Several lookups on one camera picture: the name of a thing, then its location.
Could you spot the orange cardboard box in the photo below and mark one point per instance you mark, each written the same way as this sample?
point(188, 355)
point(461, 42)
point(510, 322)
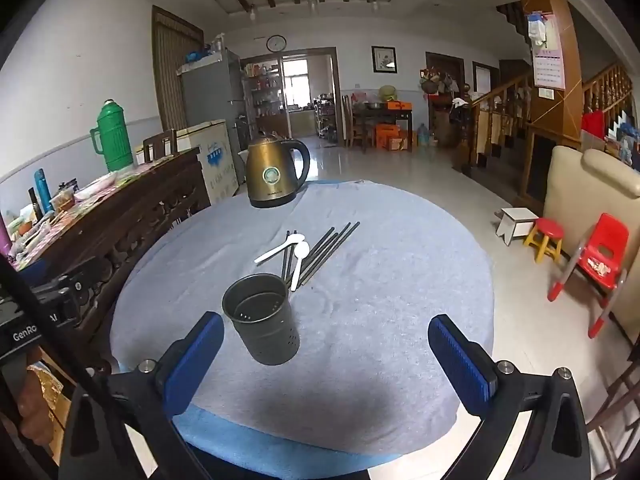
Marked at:
point(390, 137)

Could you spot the framed wall picture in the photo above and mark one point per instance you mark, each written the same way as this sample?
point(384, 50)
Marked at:
point(384, 59)

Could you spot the blue drinking bottle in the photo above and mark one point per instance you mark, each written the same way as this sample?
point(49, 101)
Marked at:
point(43, 192)

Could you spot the round wall clock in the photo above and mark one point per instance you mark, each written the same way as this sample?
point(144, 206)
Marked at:
point(276, 43)

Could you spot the dark wooden side table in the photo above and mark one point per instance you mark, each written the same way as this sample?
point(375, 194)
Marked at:
point(385, 112)

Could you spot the pink wall calendar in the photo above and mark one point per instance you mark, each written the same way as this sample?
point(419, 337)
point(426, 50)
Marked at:
point(549, 60)

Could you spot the red and yellow stool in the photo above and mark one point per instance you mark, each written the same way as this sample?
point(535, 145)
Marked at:
point(547, 230)

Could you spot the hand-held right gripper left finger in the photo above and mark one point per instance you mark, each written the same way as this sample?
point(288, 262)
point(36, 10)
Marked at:
point(194, 365)

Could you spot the white plastic spoon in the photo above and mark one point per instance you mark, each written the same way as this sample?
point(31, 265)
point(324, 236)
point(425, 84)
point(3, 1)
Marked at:
point(280, 250)

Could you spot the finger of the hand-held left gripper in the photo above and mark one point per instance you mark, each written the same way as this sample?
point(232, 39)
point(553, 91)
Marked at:
point(75, 290)

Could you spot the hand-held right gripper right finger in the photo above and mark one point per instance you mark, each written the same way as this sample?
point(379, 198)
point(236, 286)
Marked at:
point(460, 365)

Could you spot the red plastic child chair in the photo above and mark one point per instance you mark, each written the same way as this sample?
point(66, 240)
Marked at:
point(605, 250)

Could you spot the clear water jug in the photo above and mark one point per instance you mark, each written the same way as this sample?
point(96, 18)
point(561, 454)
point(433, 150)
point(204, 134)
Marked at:
point(424, 136)

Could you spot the wooden staircase railing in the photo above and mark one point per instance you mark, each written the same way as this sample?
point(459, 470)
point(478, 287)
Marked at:
point(505, 95)

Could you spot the green thermos flask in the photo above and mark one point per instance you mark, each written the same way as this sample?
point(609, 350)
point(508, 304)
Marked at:
point(114, 135)

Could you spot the white ceramic spoon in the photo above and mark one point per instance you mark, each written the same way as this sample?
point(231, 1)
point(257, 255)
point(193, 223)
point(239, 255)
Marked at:
point(301, 251)

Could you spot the dark metal utensil holder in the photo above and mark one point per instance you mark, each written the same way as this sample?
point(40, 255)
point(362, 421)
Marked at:
point(265, 330)

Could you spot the carved wooden sideboard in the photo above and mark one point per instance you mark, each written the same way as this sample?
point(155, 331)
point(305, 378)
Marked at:
point(125, 220)

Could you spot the grey refrigerator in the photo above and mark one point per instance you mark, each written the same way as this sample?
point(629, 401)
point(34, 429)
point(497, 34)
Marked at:
point(210, 95)

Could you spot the brown wooden door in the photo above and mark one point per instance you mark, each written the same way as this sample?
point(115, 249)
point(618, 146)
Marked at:
point(172, 70)

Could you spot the blue-grey table cloth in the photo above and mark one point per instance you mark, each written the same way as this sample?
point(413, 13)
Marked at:
point(375, 310)

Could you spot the pile of snack packets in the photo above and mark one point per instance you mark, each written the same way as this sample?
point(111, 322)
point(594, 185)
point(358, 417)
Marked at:
point(75, 205)

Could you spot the small white stool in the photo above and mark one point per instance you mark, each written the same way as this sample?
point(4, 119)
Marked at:
point(517, 217)

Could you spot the brown wooden chair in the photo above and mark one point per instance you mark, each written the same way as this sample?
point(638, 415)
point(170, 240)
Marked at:
point(617, 400)

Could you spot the bunch of black chopsticks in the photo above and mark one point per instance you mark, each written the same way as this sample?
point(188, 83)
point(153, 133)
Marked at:
point(325, 247)

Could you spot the dark wooden chair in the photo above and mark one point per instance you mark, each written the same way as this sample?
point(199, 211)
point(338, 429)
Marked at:
point(160, 145)

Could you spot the white chest freezer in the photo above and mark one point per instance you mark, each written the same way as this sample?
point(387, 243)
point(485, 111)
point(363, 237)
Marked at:
point(217, 160)

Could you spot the gold electric kettle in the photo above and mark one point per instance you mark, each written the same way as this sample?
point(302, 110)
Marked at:
point(272, 175)

